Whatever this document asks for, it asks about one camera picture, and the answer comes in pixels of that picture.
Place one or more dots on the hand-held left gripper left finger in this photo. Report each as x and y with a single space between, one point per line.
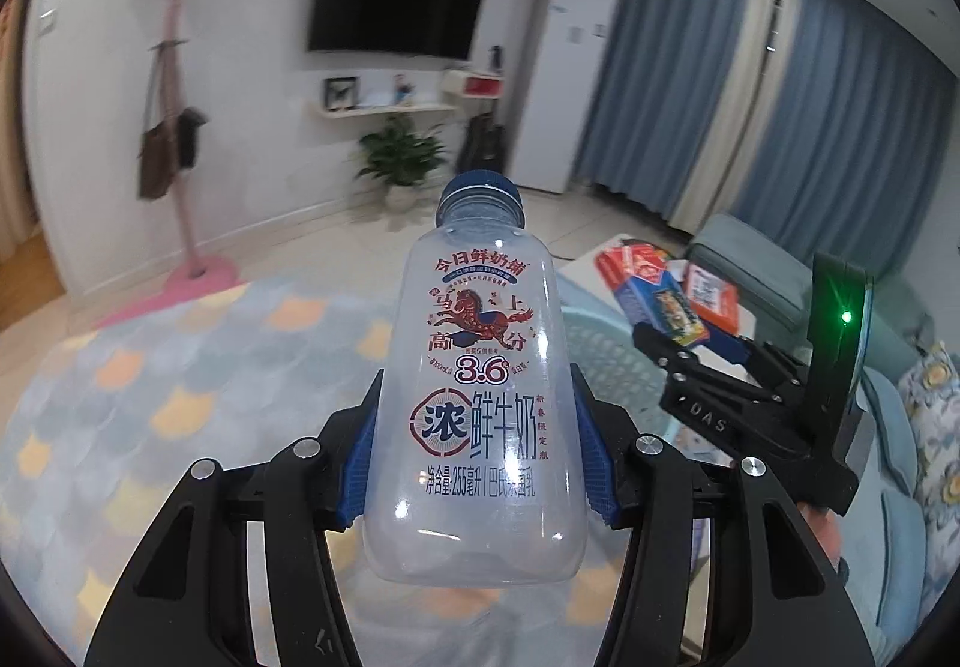
360 468

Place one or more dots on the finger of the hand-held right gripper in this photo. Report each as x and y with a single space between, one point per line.
731 344
705 412

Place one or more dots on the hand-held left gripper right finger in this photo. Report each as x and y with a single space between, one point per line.
594 468

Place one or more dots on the blue printed box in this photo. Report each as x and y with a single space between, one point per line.
660 307

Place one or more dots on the light blue plastic basket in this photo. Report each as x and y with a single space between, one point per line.
615 367

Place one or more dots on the clear milk bottle blue cap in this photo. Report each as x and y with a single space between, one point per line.
472 487

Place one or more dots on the person's right hand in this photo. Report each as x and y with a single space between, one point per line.
829 539

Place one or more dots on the orange box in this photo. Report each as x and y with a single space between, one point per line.
712 295

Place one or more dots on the light blue sofa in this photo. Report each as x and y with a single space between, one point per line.
757 254

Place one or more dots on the patterned sofa cushion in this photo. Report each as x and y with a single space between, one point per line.
930 412

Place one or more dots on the red and white packet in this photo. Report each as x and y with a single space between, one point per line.
630 262

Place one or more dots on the blue and red box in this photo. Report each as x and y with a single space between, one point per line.
577 273

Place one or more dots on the patterned blue rug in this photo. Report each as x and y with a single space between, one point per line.
150 412

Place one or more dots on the blue and beige curtain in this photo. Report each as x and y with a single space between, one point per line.
675 36

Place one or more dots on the white refrigerator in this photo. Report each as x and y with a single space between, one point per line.
570 74

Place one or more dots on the green potted plant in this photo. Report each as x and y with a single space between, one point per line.
397 153

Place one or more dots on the pink coat rack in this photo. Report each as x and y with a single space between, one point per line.
187 187

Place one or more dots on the brown hanging bag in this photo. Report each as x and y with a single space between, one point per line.
157 160

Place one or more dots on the black hanging bag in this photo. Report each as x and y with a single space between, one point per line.
191 138

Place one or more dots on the small shelf figurine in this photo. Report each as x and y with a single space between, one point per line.
405 91

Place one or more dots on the interior doorway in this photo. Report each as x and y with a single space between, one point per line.
15 149

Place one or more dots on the white curved wall shelf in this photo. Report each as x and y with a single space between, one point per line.
382 110

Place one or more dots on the white wall shelf red inside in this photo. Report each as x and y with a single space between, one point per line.
474 85

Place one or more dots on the black picture frame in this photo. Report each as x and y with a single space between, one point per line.
342 94

